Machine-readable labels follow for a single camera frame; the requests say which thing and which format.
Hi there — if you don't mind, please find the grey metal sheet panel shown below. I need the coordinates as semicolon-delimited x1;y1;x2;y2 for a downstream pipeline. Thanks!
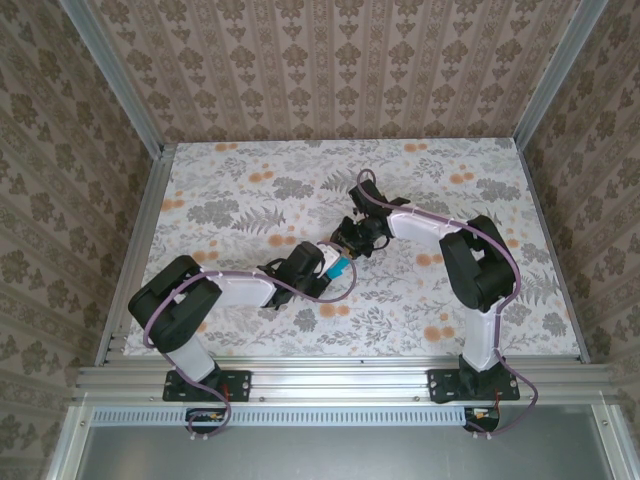
47;404;626;480

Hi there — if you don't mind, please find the floral table cover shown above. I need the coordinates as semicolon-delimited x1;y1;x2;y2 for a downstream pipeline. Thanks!
122;141;584;359

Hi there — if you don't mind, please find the black electronics board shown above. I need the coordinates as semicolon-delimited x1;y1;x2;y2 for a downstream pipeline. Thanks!
184;407;232;433
463;406;503;433

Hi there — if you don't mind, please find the aluminium cross rail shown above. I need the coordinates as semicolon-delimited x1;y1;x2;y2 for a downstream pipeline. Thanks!
72;363;619;404

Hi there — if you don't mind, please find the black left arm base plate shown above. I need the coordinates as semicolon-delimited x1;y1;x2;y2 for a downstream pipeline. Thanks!
162;368;253;403

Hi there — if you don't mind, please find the grey slotted cable duct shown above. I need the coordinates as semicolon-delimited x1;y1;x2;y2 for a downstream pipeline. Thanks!
92;405;469;427

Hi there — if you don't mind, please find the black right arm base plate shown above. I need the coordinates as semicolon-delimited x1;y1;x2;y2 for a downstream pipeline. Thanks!
427;368;522;406

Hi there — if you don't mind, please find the aluminium side rail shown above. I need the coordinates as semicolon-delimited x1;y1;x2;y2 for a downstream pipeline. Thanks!
94;143;177;367
517;147;592;365

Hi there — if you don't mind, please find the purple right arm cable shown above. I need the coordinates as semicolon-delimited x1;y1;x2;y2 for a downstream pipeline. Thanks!
356;168;540;442

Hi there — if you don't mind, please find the aluminium frame post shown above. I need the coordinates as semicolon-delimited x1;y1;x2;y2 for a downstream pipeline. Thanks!
513;0;614;152
62;0;169;157

